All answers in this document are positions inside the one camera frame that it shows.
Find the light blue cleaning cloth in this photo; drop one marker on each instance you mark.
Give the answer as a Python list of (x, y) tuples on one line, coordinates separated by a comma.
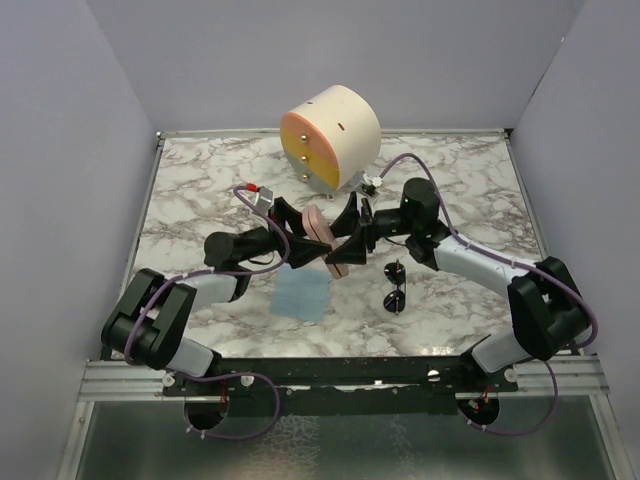
[(300, 294)]

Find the round cream drawer cabinet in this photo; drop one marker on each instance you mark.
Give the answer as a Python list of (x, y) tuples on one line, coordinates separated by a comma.
[(330, 139)]

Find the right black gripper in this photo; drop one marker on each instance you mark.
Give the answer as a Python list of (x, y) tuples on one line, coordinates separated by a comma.
[(352, 250)]

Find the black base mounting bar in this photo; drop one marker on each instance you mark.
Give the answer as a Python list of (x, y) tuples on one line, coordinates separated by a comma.
[(244, 386)]

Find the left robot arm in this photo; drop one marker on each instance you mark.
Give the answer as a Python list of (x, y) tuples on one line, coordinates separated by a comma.
[(148, 322)]

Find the pink glasses case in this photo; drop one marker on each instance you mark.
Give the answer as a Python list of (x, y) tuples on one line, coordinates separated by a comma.
[(317, 228)]

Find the black sunglasses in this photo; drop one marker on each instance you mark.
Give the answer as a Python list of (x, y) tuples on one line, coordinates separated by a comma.
[(395, 301)]

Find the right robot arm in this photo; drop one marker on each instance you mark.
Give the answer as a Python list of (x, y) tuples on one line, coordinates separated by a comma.
[(547, 311)]

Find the aluminium front rail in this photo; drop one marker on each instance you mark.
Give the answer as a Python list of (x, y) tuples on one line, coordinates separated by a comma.
[(106, 381)]

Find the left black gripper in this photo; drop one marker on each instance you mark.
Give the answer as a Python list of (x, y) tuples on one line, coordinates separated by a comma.
[(285, 213)]

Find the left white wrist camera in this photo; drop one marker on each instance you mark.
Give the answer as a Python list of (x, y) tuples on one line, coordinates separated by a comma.
[(263, 200)]

